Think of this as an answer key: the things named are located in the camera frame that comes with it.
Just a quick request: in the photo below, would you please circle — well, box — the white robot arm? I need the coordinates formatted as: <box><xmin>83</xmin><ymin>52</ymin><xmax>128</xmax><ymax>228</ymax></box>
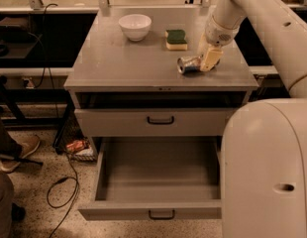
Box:
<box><xmin>199</xmin><ymin>0</ymin><xmax>307</xmax><ymax>238</ymax></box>

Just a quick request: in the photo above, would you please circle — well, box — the orange snack packet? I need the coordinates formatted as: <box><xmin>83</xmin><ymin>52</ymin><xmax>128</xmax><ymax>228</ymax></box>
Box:
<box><xmin>66</xmin><ymin>140</ymin><xmax>88</xmax><ymax>154</ymax></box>

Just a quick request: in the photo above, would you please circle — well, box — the green yellow sponge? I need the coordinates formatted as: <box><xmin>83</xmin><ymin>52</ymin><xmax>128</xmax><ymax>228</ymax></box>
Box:
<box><xmin>165</xmin><ymin>29</ymin><xmax>187</xmax><ymax>51</ymax></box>

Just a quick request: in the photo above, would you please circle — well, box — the tan shoe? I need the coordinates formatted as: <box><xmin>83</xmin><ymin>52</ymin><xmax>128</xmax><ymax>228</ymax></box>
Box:
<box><xmin>0</xmin><ymin>135</ymin><xmax>41</xmax><ymax>173</ymax></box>

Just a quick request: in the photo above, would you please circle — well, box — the person brown trouser leg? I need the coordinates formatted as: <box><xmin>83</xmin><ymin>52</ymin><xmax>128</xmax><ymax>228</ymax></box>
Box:
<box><xmin>0</xmin><ymin>171</ymin><xmax>14</xmax><ymax>238</ymax></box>

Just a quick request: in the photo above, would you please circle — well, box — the closed top grey drawer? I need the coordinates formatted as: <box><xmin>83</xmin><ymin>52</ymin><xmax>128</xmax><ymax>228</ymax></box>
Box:
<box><xmin>74</xmin><ymin>108</ymin><xmax>235</xmax><ymax>137</ymax></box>

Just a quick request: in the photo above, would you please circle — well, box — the open grey middle drawer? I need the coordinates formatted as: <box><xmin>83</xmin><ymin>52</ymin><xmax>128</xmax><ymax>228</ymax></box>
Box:
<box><xmin>79</xmin><ymin>137</ymin><xmax>222</xmax><ymax>221</ymax></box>

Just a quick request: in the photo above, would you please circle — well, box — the black shoe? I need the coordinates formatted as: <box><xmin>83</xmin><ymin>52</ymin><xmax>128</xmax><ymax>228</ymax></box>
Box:
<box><xmin>12</xmin><ymin>203</ymin><xmax>26</xmax><ymax>221</ymax></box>

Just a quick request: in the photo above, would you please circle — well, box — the silver blue redbull can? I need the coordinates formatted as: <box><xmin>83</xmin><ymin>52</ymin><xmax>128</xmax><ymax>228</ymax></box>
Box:
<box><xmin>177</xmin><ymin>57</ymin><xmax>201</xmax><ymax>74</ymax></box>

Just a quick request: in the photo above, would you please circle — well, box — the black floor cable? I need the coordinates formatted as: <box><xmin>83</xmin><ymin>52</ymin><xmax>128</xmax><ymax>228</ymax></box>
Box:
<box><xmin>46</xmin><ymin>152</ymin><xmax>81</xmax><ymax>238</ymax></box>

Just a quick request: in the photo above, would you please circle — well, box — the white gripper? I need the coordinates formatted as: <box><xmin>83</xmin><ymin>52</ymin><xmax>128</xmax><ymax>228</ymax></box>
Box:
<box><xmin>197</xmin><ymin>16</ymin><xmax>234</xmax><ymax>71</ymax></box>

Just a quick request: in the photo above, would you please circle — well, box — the grey drawer cabinet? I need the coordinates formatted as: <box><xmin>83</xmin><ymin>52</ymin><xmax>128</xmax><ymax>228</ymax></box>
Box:
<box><xmin>65</xmin><ymin>7</ymin><xmax>257</xmax><ymax>150</ymax></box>

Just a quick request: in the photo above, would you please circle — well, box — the white ceramic bowl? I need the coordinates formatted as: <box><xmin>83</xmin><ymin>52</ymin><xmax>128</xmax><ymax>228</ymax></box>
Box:
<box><xmin>119</xmin><ymin>14</ymin><xmax>152</xmax><ymax>42</ymax></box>

